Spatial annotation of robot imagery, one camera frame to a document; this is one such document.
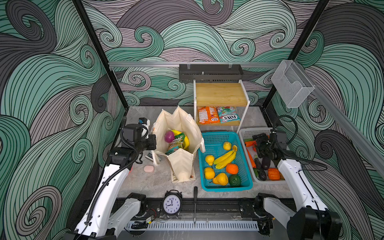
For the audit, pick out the orange Fox's candy bag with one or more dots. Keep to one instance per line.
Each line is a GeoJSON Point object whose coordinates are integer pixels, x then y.
{"type": "Point", "coordinates": [208, 115]}

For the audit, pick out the white grey stapler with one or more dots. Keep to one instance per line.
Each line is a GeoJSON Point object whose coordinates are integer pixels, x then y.
{"type": "Point", "coordinates": [149, 157]}

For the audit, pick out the yellow pear front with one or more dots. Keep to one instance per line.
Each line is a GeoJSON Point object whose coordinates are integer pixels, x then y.
{"type": "Point", "coordinates": [221, 179]}

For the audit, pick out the dark green cucumber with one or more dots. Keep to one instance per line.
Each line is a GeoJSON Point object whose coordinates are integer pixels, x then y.
{"type": "Point", "coordinates": [259, 171]}

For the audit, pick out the purple onion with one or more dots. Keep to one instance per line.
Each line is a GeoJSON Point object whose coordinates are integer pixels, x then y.
{"type": "Point", "coordinates": [169, 136]}

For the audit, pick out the yellow lemon middle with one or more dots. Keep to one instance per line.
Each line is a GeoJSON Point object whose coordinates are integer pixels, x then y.
{"type": "Point", "coordinates": [210, 160]}

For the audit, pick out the orange mini pumpkin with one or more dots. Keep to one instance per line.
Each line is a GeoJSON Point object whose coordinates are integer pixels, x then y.
{"type": "Point", "coordinates": [274, 174]}

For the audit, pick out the yellow green candy bag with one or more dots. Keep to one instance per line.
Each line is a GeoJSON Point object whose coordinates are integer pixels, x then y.
{"type": "Point", "coordinates": [179, 140]}

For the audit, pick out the black handled screwdriver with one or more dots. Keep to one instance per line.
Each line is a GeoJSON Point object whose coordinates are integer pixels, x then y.
{"type": "Point", "coordinates": [195, 204]}

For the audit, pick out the orange tangerine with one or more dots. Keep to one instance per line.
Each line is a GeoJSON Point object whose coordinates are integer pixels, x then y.
{"type": "Point", "coordinates": [232, 169]}

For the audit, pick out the purple eggplant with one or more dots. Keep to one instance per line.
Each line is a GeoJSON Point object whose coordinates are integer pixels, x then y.
{"type": "Point", "coordinates": [266, 163]}

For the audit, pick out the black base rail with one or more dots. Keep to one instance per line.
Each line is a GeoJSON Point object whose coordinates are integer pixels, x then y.
{"type": "Point", "coordinates": [249, 208]}

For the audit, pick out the teal plastic fruit basket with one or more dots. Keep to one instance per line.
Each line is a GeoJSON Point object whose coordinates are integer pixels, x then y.
{"type": "Point", "coordinates": [214, 146]}

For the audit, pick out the white slotted cable duct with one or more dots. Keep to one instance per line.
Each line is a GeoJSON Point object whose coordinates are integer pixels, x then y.
{"type": "Point", "coordinates": [202, 226]}

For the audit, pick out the red green candy bag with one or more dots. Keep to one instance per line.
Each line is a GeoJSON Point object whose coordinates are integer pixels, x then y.
{"type": "Point", "coordinates": [172, 150]}

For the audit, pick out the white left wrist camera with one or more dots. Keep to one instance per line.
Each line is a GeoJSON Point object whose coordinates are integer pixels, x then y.
{"type": "Point", "coordinates": [145, 122]}

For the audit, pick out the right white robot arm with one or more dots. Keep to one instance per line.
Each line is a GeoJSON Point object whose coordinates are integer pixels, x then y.
{"type": "Point", "coordinates": [312, 219]}

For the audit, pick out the white plastic vegetable basket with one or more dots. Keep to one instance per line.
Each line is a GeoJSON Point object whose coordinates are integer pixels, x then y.
{"type": "Point", "coordinates": [246, 135]}

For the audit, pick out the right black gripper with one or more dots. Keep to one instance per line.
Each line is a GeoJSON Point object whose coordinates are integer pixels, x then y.
{"type": "Point", "coordinates": [260, 138]}

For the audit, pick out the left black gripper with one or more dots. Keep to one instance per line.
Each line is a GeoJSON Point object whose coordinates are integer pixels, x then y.
{"type": "Point", "coordinates": [151, 138]}

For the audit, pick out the black metal wall tray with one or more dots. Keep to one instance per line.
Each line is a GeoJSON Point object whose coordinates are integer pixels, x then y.
{"type": "Point", "coordinates": [210, 73]}

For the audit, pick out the clear plastic wall holder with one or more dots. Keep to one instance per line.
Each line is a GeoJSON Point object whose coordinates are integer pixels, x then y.
{"type": "Point", "coordinates": [292, 83]}

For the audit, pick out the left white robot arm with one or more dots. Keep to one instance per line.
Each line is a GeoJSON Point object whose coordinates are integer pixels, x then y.
{"type": "Point", "coordinates": [99, 223]}

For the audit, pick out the orange carrot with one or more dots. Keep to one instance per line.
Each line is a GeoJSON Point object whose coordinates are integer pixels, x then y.
{"type": "Point", "coordinates": [250, 146]}

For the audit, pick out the yellow lemon top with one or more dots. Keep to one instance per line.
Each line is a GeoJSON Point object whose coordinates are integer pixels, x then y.
{"type": "Point", "coordinates": [227, 146]}

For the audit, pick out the green avocado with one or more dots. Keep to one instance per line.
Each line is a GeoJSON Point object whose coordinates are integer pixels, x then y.
{"type": "Point", "coordinates": [235, 181]}

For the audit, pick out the black alarm clock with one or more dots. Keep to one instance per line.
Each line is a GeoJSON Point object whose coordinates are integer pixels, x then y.
{"type": "Point", "coordinates": [172, 203]}

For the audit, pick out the yellow orange bottom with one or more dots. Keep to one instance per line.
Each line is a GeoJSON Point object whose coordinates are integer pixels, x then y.
{"type": "Point", "coordinates": [209, 173]}

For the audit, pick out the pink round sponge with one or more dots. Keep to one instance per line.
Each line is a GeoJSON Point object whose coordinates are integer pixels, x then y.
{"type": "Point", "coordinates": [149, 169]}

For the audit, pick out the yellow lemon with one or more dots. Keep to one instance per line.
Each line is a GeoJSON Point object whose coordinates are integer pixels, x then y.
{"type": "Point", "coordinates": [227, 146]}
{"type": "Point", "coordinates": [210, 160]}

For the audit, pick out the green Fox's candy bag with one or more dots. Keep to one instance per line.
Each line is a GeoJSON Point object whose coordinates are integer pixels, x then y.
{"type": "Point", "coordinates": [227, 114]}

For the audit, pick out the large yellow banana bunch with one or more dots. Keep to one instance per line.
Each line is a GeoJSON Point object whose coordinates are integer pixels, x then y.
{"type": "Point", "coordinates": [186, 142]}

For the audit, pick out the small yellow banana bunch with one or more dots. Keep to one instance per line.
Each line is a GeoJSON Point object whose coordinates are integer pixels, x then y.
{"type": "Point", "coordinates": [226, 159]}

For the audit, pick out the white wooden two-tier shelf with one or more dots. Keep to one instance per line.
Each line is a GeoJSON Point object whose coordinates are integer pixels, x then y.
{"type": "Point", "coordinates": [225, 94]}

